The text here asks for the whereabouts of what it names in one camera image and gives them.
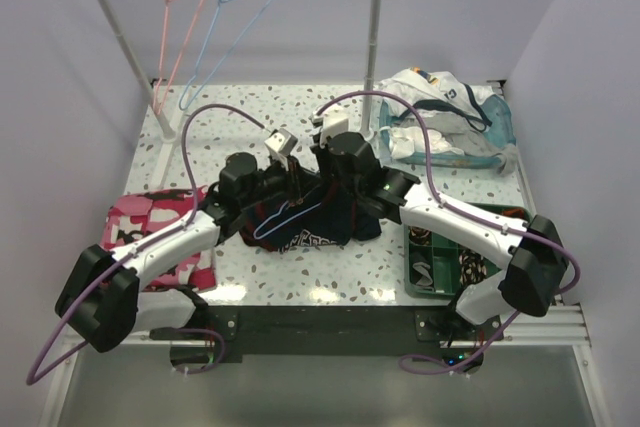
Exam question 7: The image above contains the black white spotted rolled tie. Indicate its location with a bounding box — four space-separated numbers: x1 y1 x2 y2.
459 249 488 287

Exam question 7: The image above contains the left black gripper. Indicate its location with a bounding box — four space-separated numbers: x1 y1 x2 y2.
240 154 323 210

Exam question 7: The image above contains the pink wire hanger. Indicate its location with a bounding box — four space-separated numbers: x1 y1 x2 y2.
145 0 211 113

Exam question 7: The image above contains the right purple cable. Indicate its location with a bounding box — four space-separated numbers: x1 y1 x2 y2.
319 90 581 377

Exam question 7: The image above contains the pink camouflage folded garment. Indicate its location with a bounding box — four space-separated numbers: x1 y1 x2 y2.
99 188 217 291

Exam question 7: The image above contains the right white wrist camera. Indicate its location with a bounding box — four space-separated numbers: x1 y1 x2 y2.
312 106 349 148

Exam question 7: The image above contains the navy tank top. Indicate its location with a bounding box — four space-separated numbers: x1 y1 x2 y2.
239 183 381 253

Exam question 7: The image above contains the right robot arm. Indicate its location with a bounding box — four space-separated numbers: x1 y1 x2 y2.
311 132 568 340

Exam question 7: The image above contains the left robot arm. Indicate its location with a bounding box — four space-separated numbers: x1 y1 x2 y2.
55 152 319 352

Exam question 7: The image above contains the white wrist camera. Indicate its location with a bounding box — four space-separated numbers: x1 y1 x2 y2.
312 106 349 148
264 129 298 167

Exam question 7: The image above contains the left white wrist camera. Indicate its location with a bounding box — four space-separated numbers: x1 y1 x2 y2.
264 129 298 167

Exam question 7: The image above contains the grey garment in basket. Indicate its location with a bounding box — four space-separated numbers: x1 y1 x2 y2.
387 113 518 175

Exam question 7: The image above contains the green compartment tray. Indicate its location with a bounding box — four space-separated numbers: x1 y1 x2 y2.
403 202 534 301

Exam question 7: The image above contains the blue wire hanger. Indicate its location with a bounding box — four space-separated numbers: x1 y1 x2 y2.
177 0 274 112
252 202 321 240

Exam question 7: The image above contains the white garment in basket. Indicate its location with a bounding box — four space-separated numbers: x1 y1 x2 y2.
377 68 494 120

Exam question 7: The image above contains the grey white rolled tie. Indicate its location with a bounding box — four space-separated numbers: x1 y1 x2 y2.
411 257 435 292

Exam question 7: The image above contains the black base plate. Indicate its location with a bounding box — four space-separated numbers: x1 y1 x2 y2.
148 304 504 373

